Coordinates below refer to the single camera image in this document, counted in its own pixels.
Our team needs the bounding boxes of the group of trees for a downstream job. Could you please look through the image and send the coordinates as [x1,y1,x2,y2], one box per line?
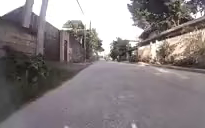
[62,19,105,63]

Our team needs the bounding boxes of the grey asphalt road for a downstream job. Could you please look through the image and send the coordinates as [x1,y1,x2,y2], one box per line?
[0,59,205,128]

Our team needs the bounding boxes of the grass verge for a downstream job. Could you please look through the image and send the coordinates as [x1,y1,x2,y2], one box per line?
[0,56,93,124]

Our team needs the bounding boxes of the thick pale pole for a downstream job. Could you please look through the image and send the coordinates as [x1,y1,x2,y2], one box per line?
[35,0,50,57]
[22,0,35,29]

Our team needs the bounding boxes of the green bush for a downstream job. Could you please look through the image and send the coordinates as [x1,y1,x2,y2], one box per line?
[3,49,51,88]

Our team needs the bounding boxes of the large dark tree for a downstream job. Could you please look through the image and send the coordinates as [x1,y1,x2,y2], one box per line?
[127,0,205,33]

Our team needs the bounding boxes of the concrete kerb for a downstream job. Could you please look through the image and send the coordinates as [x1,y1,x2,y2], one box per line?
[136,61,205,76]

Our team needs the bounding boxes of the row of bushes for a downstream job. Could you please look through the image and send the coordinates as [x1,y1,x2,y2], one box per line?
[154,31,205,69]

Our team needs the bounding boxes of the overhead wires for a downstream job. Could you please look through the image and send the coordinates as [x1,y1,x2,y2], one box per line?
[75,0,86,16]

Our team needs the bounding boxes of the pale roofed wall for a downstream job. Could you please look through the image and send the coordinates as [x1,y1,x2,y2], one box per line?
[136,13,205,68]

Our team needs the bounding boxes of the brick wall with gate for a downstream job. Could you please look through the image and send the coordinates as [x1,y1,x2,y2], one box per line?
[0,6,86,64]

